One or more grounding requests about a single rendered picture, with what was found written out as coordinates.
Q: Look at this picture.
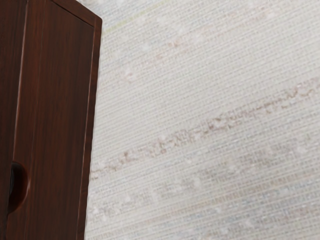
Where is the dark brown wooden drawer cabinet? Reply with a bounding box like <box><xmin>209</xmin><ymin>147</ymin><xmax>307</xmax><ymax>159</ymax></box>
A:
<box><xmin>0</xmin><ymin>0</ymin><xmax>104</xmax><ymax>240</ymax></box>

